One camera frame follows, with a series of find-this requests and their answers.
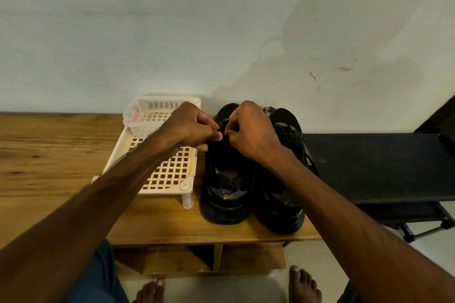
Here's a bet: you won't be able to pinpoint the person's right hand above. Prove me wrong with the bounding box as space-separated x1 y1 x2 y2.
225 100 285 169

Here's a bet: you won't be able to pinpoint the person's left hand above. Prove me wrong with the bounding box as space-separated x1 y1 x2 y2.
156 102 224 152

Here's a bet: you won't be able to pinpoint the black shoe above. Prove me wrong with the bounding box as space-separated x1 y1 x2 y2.
252 107 319 235
198 103 255 225

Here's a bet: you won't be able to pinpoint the person's left forearm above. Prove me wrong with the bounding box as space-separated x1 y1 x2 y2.
0 132 179 303

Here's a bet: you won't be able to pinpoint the person's right forearm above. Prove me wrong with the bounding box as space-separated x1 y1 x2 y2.
264 150 455 303

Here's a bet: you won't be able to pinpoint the person's blue shorts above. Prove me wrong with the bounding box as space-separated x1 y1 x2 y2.
63 240 367 303

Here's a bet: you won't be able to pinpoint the small white plastic basket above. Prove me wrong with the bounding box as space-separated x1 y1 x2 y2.
123 96 202 137

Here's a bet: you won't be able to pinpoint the large white plastic tray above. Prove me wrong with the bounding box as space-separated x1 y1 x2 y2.
91 95 203 210

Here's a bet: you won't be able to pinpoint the black shoe rack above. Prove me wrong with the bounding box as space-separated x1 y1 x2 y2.
302 132 455 243

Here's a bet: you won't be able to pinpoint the dark door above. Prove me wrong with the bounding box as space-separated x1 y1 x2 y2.
414 95 455 154

